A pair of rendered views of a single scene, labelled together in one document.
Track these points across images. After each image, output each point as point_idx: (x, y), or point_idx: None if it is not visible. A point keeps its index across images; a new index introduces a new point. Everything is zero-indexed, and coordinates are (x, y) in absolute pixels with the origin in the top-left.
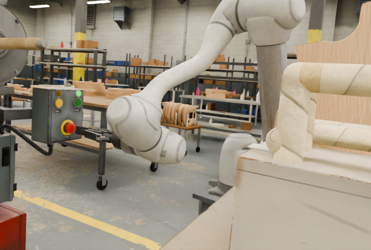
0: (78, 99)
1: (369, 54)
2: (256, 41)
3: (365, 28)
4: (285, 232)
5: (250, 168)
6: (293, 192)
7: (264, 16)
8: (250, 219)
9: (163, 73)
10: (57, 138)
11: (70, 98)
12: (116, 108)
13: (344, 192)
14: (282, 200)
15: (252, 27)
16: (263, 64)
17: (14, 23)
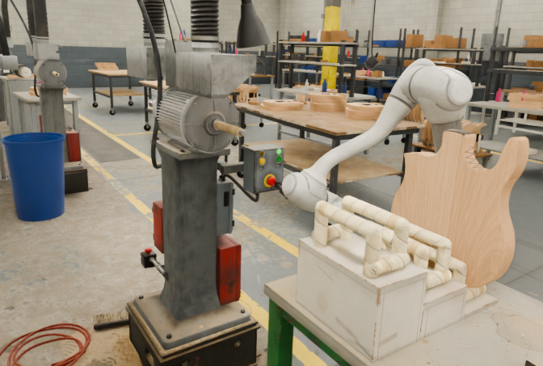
0: (278, 157)
1: (446, 170)
2: (426, 118)
3: (444, 150)
4: (312, 275)
5: (302, 246)
6: (313, 259)
7: (427, 99)
8: (302, 268)
9: (330, 151)
10: (261, 190)
11: (271, 156)
12: (287, 183)
13: (326, 262)
14: (311, 262)
15: (421, 106)
16: (435, 139)
17: (228, 105)
